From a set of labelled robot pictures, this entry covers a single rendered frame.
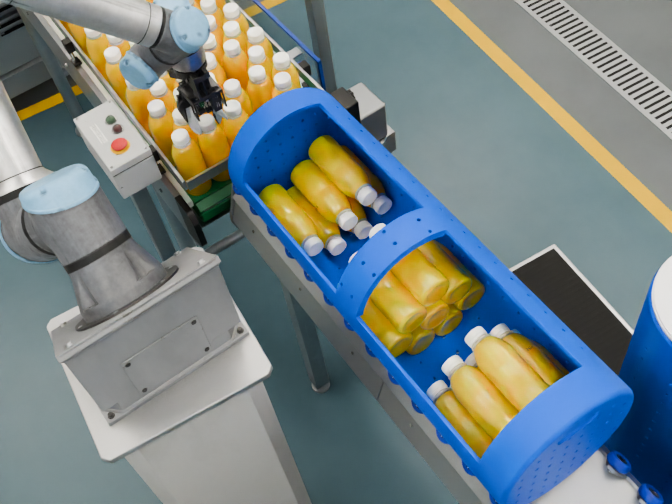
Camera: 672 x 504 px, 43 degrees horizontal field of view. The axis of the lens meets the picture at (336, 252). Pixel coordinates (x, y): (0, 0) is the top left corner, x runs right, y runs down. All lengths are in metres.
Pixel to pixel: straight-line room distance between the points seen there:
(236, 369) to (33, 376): 1.62
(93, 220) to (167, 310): 0.18
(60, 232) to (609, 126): 2.41
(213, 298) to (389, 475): 1.33
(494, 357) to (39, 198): 0.77
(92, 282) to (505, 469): 0.70
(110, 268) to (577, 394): 0.74
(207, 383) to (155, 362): 0.11
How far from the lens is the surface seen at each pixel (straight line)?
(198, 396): 1.51
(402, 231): 1.52
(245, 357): 1.52
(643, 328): 1.78
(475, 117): 3.38
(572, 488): 1.65
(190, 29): 1.56
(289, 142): 1.87
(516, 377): 1.45
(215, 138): 1.99
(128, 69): 1.68
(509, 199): 3.13
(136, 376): 1.46
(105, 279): 1.38
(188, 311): 1.41
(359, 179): 1.75
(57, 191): 1.38
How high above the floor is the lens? 2.46
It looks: 55 degrees down
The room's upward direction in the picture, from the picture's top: 11 degrees counter-clockwise
